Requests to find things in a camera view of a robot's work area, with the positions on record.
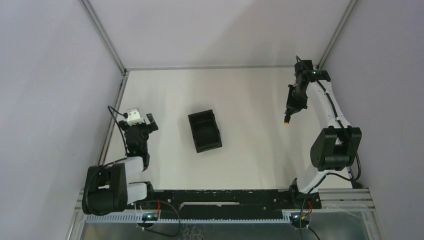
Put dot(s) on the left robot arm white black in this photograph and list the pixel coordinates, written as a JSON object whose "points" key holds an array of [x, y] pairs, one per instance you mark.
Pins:
{"points": [[106, 188]]}

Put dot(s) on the black yellow screwdriver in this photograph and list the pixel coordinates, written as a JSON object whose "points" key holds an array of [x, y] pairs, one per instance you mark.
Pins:
{"points": [[287, 117]]}

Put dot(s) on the aluminium frame rail right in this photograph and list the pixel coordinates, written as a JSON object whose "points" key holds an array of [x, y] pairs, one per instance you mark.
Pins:
{"points": [[339, 140]]}

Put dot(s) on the left controller board with wires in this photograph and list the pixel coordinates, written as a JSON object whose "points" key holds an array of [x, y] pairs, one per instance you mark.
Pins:
{"points": [[150, 219]]}

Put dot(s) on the aluminium frame rail back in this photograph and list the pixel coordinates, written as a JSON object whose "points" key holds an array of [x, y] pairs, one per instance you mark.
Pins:
{"points": [[208, 67]]}

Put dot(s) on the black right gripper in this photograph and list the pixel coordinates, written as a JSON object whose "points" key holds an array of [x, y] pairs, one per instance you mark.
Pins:
{"points": [[292, 106]]}

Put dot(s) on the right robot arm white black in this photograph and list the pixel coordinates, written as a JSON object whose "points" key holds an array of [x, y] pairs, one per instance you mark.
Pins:
{"points": [[313, 177]]}

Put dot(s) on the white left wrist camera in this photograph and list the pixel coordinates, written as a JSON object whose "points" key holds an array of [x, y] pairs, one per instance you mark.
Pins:
{"points": [[134, 117]]}

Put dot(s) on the aluminium front frame rails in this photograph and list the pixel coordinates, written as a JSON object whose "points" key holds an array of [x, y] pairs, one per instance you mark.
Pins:
{"points": [[346, 214]]}

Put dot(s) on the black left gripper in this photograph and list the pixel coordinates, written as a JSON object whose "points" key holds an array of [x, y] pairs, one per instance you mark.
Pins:
{"points": [[138, 126]]}

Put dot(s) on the black plastic bin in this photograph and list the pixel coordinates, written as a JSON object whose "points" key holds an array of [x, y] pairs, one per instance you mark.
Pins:
{"points": [[205, 132]]}

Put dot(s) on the aluminium frame rail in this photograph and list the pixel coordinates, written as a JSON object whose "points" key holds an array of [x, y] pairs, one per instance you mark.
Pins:
{"points": [[339, 140], [208, 67], [109, 144]]}

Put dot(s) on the right controller board with wires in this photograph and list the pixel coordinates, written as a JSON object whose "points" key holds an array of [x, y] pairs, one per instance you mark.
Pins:
{"points": [[302, 221]]}

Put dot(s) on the aluminium frame rail left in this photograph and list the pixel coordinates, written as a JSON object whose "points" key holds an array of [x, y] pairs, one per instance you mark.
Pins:
{"points": [[109, 144]]}

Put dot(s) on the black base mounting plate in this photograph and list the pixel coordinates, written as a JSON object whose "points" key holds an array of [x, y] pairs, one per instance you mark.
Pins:
{"points": [[222, 205]]}

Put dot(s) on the controller board with wires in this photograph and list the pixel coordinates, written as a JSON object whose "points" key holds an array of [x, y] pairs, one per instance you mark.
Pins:
{"points": [[302, 221], [150, 219]]}

